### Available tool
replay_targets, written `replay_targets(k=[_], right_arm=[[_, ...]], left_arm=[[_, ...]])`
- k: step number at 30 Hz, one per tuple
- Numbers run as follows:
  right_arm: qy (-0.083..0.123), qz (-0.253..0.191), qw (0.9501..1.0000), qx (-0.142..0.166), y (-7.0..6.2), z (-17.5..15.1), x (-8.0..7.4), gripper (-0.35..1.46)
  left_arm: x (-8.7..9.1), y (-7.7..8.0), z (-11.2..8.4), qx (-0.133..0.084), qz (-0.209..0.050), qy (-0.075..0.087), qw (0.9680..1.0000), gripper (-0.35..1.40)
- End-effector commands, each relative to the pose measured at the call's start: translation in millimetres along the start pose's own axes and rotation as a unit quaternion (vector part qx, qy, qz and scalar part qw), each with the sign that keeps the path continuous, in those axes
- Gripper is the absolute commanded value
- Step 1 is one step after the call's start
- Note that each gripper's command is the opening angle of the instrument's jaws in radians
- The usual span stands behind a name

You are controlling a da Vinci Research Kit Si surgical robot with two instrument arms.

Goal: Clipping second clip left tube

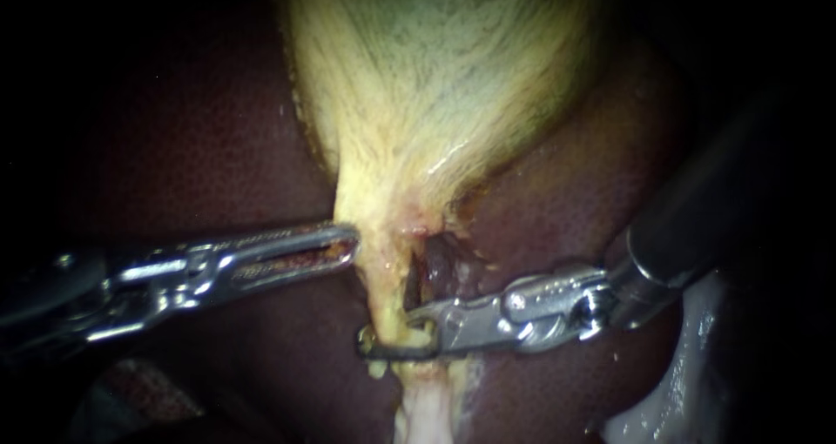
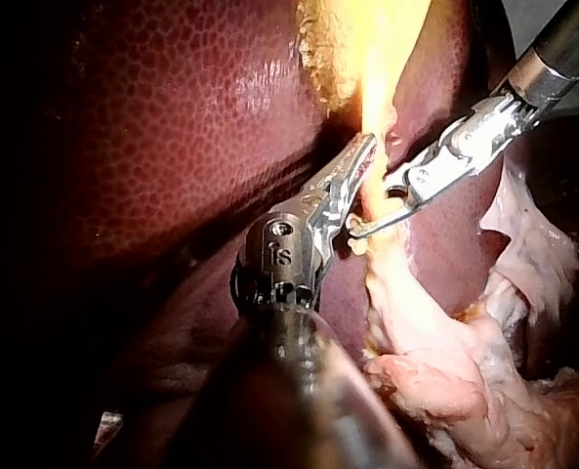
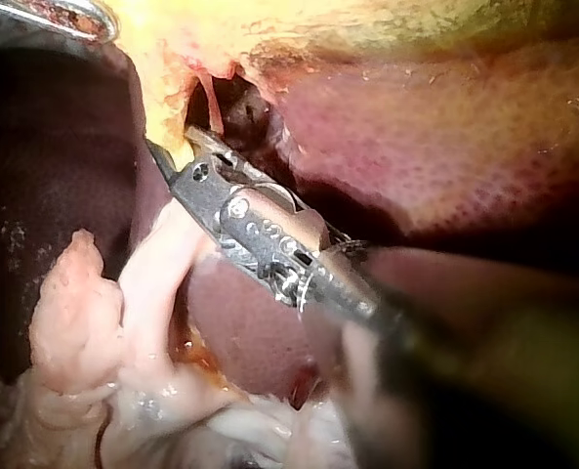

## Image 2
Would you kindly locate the gallbladder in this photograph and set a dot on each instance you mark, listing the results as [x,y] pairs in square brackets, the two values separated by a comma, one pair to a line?
[367,58]

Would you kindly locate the dark right arm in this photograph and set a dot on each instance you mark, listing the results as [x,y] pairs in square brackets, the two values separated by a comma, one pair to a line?
[572,34]

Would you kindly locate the thin tube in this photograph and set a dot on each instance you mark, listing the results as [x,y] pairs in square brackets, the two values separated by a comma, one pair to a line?
[373,200]

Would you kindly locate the left arm instrument jaw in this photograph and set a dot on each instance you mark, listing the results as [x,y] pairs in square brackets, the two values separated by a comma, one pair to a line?
[357,171]
[340,163]

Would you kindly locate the left arm instrument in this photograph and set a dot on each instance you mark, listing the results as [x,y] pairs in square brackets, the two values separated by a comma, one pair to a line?
[281,249]

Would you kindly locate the right arm instrument jaw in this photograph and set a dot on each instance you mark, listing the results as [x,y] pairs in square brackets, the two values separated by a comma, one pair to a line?
[391,220]
[400,177]

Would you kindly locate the right arm instrument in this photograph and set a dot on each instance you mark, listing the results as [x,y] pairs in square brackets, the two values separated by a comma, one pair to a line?
[469,141]

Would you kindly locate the dark left arm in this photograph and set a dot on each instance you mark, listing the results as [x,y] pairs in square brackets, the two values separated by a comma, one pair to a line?
[299,391]

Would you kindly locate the dark red liver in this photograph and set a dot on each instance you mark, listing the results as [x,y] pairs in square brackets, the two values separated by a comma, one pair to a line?
[172,122]

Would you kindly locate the white clip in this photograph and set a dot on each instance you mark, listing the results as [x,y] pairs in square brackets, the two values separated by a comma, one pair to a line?
[355,235]

